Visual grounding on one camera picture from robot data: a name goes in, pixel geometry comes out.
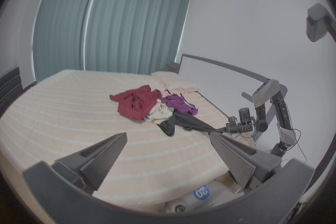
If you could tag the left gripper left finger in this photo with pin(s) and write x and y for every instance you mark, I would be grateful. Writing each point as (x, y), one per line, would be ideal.
(102, 157)

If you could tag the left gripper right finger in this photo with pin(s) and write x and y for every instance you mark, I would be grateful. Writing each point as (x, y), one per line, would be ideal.
(236, 160)

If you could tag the black T-shirt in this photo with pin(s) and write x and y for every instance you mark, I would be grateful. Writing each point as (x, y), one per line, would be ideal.
(183, 122)

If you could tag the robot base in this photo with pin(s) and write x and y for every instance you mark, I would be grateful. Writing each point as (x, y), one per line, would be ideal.
(204, 194)

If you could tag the purple garment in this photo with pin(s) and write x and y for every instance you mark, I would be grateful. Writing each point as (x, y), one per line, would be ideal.
(177, 103)

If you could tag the cream pillow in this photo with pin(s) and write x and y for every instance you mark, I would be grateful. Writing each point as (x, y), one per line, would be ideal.
(174, 82)

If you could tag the grey bedside table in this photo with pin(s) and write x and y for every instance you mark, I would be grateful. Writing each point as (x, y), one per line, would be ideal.
(173, 67)

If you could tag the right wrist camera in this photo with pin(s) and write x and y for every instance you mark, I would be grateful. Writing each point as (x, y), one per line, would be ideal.
(232, 120)

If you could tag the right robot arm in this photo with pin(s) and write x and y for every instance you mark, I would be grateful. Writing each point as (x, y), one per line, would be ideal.
(265, 91)

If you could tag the pale pink garment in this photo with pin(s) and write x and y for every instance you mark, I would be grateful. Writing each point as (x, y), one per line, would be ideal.
(165, 93)

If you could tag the dark red garment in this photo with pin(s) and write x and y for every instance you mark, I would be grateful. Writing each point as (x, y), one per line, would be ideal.
(133, 102)

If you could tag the blue-green curtain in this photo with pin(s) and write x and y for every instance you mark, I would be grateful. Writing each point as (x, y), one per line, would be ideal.
(60, 20)
(136, 20)

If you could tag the white printed garment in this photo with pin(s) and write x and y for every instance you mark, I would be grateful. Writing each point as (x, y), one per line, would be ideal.
(160, 112)

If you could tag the black chest of drawers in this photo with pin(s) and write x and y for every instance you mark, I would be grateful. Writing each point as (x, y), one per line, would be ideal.
(9, 89)

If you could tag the bed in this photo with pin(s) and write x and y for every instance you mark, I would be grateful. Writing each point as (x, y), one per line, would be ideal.
(78, 112)

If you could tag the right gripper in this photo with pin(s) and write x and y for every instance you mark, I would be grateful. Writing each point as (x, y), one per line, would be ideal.
(236, 128)

